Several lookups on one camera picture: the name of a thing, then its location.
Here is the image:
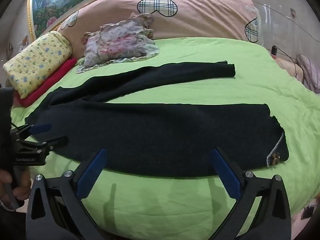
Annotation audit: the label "red blanket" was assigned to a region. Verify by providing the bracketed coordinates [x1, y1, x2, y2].
[14, 57, 78, 107]

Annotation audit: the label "green bed sheet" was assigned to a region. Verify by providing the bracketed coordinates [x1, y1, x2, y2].
[10, 37, 320, 240]

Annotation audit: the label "black pants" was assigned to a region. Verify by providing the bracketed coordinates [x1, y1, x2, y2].
[25, 60, 290, 178]

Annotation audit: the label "yellow floral pillow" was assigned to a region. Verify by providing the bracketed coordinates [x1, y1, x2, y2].
[3, 31, 73, 99]

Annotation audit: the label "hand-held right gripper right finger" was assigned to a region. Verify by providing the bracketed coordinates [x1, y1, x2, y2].
[210, 147, 292, 240]

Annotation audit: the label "floral pink pillow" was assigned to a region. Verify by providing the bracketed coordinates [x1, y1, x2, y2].
[76, 12, 160, 74]

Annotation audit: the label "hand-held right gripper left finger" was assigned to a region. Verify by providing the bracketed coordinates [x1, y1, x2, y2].
[26, 148, 108, 240]

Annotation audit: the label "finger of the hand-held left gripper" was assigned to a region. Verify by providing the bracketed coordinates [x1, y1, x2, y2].
[10, 123, 52, 137]
[17, 136, 69, 156]

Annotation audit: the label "thin black cable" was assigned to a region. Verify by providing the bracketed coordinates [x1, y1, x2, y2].
[266, 47, 304, 80]

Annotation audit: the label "gold-framed landscape wall painting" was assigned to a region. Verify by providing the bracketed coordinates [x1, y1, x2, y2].
[27, 0, 227, 43]

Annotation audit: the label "pink pillow with hearts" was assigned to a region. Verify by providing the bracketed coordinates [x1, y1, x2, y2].
[57, 0, 262, 60]

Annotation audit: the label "person's left hand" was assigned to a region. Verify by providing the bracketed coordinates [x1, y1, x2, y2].
[0, 169, 32, 203]

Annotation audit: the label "pink patterned bedding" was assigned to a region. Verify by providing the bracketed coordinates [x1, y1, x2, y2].
[275, 52, 320, 93]

